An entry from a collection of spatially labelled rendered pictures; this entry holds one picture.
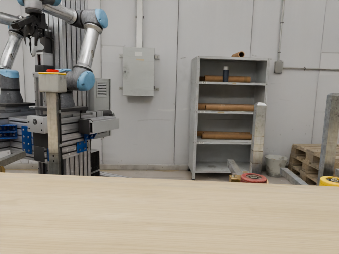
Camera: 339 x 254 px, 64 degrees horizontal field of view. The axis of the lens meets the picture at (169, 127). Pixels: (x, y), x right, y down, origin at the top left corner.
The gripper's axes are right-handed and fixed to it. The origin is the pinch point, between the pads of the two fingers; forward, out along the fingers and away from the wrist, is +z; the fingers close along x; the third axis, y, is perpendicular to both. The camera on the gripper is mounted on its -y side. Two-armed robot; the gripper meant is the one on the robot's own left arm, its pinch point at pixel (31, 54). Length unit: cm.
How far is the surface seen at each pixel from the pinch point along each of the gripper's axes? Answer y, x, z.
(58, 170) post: -20, -38, 45
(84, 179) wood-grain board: -30, -61, 42
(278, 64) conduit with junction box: 317, -81, -20
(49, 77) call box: -22.2, -37.7, 11.6
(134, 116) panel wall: 223, 90, 55
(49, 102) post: -21.0, -36.0, 20.2
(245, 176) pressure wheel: -4, -103, 41
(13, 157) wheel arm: -13.1, -2.1, 47.1
